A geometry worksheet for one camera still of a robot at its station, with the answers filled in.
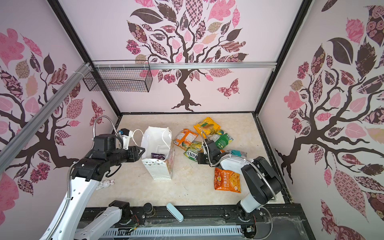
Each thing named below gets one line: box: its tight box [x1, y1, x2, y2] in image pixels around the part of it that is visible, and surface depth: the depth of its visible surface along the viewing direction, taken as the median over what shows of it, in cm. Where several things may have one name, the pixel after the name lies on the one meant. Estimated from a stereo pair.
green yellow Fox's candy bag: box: [183, 140, 203, 162], surface depth 96 cm
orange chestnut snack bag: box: [214, 167, 242, 193], surface depth 85 cm
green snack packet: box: [209, 133, 234, 150], surface depth 103 cm
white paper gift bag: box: [141, 126, 175, 180], surface depth 79 cm
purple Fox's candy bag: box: [151, 152, 166, 160], surface depth 87 cm
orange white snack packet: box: [173, 129, 198, 151], surface depth 104 cm
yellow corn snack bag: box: [193, 117, 221, 139], surface depth 106 cm
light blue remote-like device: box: [166, 203, 184, 223], surface depth 73 cm
